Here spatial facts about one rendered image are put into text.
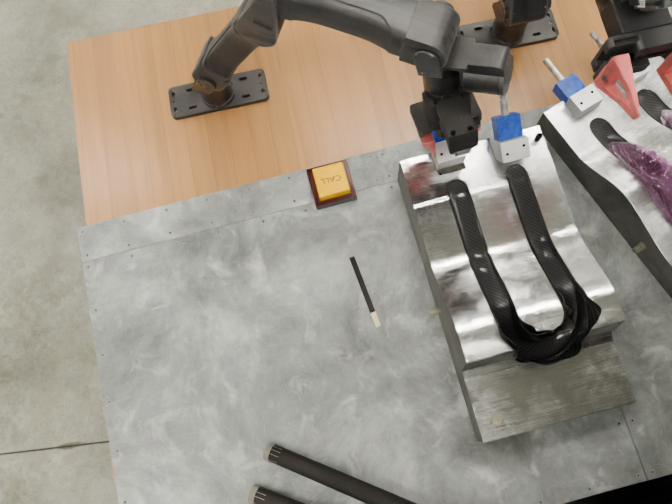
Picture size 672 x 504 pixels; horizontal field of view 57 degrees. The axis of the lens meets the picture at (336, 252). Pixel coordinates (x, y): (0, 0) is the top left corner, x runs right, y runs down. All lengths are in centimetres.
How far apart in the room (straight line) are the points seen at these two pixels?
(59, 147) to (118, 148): 104
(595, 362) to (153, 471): 78
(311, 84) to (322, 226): 30
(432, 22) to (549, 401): 63
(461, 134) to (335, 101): 43
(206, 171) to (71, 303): 103
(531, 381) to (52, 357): 153
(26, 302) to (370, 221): 136
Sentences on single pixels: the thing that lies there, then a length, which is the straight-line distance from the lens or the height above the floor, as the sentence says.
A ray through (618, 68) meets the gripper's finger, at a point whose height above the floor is 122.
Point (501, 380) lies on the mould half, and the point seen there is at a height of 86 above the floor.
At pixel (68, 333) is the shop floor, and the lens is 215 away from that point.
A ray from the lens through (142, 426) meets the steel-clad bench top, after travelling 119.
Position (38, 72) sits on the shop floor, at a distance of 254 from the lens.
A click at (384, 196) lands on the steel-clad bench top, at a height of 80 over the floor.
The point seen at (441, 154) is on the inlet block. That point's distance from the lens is 109.
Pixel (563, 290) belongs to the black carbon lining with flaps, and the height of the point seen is 92.
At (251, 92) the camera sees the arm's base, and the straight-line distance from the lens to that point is 130.
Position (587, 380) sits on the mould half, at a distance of 112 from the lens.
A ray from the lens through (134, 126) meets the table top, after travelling 134.
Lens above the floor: 192
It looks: 75 degrees down
